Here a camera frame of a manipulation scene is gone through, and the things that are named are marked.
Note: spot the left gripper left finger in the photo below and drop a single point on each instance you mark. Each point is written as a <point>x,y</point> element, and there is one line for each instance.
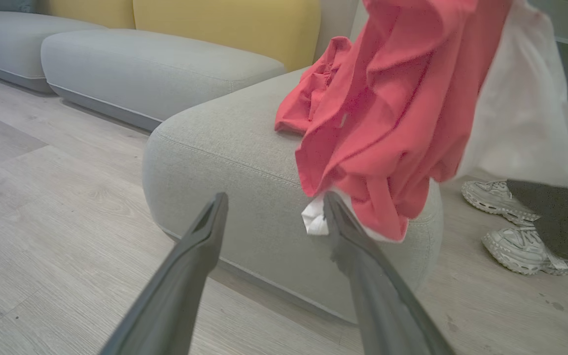
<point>175,305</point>

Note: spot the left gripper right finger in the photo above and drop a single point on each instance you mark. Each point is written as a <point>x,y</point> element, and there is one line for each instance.
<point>387,315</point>

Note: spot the red garment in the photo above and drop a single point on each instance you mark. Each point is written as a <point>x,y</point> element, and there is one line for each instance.
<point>308,93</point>
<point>402,98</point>

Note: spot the white garment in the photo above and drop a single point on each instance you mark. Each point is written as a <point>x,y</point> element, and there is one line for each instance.
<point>520,98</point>

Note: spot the grey sofa end seat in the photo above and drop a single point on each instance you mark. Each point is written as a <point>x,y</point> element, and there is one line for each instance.
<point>225,148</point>

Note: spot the grey sofa middle seat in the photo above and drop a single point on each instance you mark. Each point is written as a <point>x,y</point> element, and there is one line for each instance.
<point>141,64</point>

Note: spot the yellow sofa back cushion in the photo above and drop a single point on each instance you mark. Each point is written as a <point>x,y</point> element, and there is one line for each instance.
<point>87,10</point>
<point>225,24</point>

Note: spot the grey sofa seat by window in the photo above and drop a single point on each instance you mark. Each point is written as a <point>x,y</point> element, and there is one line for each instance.
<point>8,39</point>

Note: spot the grey chunky sneaker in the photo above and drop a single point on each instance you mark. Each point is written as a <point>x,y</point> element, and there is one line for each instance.
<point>491,197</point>
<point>515,249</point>

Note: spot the large teal throw pillow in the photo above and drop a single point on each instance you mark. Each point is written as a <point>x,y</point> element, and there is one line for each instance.
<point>15,4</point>

